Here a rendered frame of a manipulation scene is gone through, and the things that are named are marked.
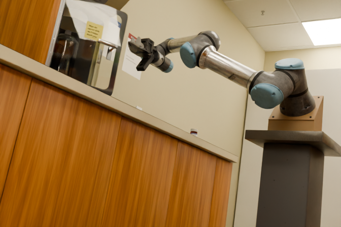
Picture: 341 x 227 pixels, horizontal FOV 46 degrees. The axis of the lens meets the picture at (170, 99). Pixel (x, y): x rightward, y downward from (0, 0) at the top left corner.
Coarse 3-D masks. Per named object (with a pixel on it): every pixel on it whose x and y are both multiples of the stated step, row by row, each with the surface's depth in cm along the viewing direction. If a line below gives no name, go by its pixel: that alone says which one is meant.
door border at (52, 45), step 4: (64, 0) 167; (60, 4) 166; (60, 8) 166; (60, 12) 166; (60, 16) 165; (56, 20) 164; (56, 24) 164; (56, 28) 164; (56, 32) 164; (52, 36) 162; (52, 40) 162; (52, 44) 162; (52, 48) 162; (48, 52) 161; (52, 52) 162; (48, 56) 160; (48, 60) 160; (48, 64) 160
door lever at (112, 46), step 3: (99, 39) 168; (99, 42) 168; (102, 42) 168; (105, 42) 169; (108, 42) 170; (108, 45) 170; (111, 45) 170; (114, 45) 171; (117, 45) 171; (111, 48) 174; (114, 48) 172; (111, 51) 175
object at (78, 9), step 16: (80, 0) 171; (64, 16) 166; (80, 16) 170; (96, 16) 174; (112, 16) 178; (64, 32) 165; (80, 32) 169; (112, 32) 177; (64, 48) 164; (80, 48) 168; (96, 48) 172; (64, 64) 163; (80, 64) 167; (96, 64) 171; (112, 64) 174; (80, 80) 166; (96, 80) 170; (112, 80) 173
